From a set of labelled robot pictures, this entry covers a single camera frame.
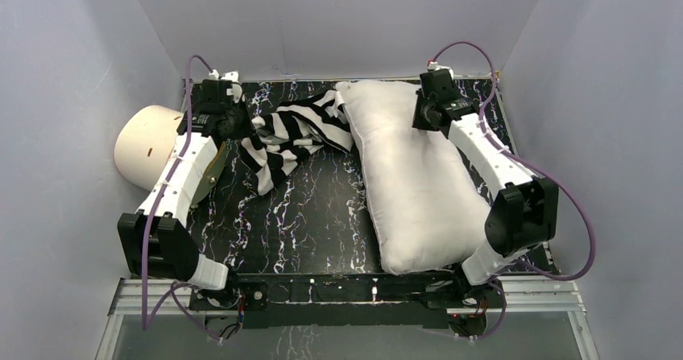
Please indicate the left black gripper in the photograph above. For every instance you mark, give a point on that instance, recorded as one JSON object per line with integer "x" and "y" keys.
{"x": 241, "y": 124}

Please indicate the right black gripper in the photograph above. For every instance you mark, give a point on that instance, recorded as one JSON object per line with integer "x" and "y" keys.
{"x": 418, "y": 122}

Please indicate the black white striped pillowcase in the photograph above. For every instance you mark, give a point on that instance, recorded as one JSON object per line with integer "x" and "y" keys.
{"x": 297, "y": 129}

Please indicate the white pillow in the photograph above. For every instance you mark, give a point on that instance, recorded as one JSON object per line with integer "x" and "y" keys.
{"x": 425, "y": 209}

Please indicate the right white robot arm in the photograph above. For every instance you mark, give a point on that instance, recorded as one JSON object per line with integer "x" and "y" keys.
{"x": 524, "y": 211}

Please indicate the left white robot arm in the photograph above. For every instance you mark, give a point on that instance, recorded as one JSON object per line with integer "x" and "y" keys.
{"x": 154, "y": 238}

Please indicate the white orange cylinder roll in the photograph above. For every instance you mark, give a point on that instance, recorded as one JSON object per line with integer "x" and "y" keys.
{"x": 145, "y": 144}

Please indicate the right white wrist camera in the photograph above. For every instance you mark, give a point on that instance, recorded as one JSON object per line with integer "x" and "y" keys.
{"x": 439, "y": 70}

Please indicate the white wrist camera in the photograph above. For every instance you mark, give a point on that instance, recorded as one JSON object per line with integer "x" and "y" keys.
{"x": 439, "y": 70}
{"x": 227, "y": 76}

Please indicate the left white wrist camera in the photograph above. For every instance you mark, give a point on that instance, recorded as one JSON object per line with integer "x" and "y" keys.
{"x": 227, "y": 76}

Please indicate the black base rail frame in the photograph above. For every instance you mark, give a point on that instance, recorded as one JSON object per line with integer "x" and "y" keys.
{"x": 431, "y": 300}

